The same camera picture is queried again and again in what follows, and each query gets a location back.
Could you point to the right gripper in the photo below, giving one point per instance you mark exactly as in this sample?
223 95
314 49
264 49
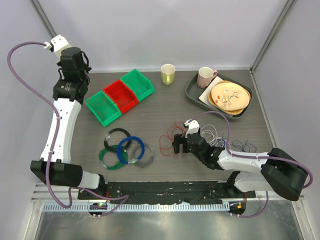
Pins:
178 139

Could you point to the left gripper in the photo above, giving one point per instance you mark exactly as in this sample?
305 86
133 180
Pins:
87 68

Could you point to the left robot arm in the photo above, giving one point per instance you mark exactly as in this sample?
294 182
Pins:
54 168

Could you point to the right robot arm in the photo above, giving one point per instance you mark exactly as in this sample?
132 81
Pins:
267 171

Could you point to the white napkin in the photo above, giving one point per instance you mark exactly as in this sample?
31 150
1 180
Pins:
204 97

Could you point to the dark grey tray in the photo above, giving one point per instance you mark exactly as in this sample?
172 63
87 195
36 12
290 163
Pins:
193 92

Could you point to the near green bin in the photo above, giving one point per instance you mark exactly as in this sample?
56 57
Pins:
103 108

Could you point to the green bin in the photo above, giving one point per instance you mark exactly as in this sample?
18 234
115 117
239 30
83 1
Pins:
139 84
103 108

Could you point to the red bin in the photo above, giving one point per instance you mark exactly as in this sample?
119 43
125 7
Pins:
121 95

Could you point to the lower wooden plate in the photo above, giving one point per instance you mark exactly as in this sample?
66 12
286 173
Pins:
212 102

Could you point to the bird pattern plate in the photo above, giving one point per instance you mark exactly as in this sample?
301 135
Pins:
230 96

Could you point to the far green bin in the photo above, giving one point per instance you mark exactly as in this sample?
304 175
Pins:
139 84

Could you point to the pink mug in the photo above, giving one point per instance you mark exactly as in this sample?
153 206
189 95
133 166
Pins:
205 76

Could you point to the yellow-green mug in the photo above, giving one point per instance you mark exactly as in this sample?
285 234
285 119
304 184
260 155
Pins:
168 74

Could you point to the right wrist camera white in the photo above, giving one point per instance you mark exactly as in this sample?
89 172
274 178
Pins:
192 127

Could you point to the left aluminium frame post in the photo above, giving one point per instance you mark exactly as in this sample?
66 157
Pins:
40 12

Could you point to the aluminium frame post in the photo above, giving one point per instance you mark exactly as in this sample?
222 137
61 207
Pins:
40 12
285 11

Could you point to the slotted cable duct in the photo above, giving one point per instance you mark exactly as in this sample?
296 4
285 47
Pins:
102 207

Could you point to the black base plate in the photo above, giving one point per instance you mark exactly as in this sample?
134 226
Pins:
174 192

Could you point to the right aluminium frame post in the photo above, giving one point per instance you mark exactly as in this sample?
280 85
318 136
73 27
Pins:
285 11

